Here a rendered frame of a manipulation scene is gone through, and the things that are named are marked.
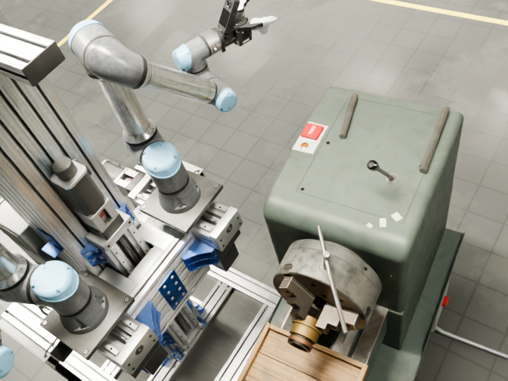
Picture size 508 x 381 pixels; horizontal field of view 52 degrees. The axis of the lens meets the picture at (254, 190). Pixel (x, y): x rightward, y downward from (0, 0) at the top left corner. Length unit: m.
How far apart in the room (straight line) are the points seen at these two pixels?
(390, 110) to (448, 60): 2.20
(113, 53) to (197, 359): 1.61
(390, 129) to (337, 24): 2.69
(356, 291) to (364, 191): 0.31
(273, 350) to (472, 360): 1.22
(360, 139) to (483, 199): 1.55
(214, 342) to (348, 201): 1.25
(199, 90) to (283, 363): 0.92
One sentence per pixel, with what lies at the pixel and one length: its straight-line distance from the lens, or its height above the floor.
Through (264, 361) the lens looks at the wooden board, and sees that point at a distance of 1.81.
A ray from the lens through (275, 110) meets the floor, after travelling 3.75.
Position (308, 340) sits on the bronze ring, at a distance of 1.58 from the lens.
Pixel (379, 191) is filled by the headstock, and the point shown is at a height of 1.25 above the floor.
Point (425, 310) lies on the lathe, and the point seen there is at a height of 0.54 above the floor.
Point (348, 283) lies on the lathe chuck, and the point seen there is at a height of 1.21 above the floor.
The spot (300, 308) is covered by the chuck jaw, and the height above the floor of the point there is 1.14.
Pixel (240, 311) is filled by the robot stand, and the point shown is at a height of 0.21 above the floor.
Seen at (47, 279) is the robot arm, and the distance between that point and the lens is 1.59.
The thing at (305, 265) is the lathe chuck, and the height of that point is 1.23.
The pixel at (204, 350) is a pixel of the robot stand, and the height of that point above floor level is 0.21.
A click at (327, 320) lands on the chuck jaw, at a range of 1.59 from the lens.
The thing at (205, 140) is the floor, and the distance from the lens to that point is 3.69.
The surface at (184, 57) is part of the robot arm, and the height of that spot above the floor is 1.58.
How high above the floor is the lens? 2.57
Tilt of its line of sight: 51 degrees down
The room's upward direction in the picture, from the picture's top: 18 degrees counter-clockwise
